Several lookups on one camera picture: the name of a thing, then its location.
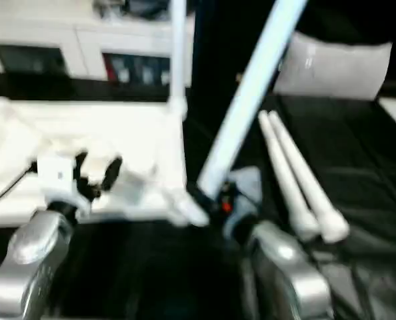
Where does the white plastic table top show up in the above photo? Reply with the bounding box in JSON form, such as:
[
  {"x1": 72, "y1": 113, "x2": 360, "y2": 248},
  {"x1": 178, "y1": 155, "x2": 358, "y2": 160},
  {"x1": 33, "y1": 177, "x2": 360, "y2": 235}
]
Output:
[{"x1": 0, "y1": 95, "x2": 209, "y2": 228}]

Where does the white plastic table leg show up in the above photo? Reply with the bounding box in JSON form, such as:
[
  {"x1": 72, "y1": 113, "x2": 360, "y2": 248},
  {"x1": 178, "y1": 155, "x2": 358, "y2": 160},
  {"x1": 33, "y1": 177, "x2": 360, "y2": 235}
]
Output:
[
  {"x1": 199, "y1": 0, "x2": 309, "y2": 201},
  {"x1": 267, "y1": 111, "x2": 350, "y2": 243},
  {"x1": 257, "y1": 111, "x2": 319, "y2": 241},
  {"x1": 169, "y1": 0, "x2": 189, "y2": 118}
]

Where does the white cabinet with glass doors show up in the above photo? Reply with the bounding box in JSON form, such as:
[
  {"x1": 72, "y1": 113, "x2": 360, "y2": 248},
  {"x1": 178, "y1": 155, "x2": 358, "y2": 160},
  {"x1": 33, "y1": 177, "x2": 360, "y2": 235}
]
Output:
[{"x1": 0, "y1": 0, "x2": 196, "y2": 86}]

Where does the black work mat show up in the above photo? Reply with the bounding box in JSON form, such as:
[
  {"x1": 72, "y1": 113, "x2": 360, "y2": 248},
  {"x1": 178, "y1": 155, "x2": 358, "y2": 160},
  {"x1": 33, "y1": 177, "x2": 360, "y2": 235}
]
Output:
[{"x1": 0, "y1": 71, "x2": 396, "y2": 320}]

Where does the black sofa with gold label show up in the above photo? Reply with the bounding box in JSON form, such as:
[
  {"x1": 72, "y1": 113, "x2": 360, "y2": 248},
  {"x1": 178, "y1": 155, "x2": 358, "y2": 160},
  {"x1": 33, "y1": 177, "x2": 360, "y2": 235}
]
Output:
[{"x1": 184, "y1": 0, "x2": 396, "y2": 101}]

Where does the grey printed pillow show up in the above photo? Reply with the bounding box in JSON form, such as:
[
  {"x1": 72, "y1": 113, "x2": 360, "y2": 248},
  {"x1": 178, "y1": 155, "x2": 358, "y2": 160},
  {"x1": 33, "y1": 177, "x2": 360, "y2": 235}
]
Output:
[{"x1": 273, "y1": 31, "x2": 395, "y2": 101}]

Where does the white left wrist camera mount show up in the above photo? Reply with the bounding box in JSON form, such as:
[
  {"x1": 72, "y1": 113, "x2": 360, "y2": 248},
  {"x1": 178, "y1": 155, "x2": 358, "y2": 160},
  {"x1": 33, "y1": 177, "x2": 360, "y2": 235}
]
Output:
[{"x1": 35, "y1": 152, "x2": 93, "y2": 218}]

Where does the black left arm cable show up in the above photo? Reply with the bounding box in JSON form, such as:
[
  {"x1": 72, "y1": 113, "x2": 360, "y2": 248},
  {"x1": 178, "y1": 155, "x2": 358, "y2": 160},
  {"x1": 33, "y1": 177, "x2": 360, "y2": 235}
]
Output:
[{"x1": 0, "y1": 169, "x2": 39, "y2": 214}]

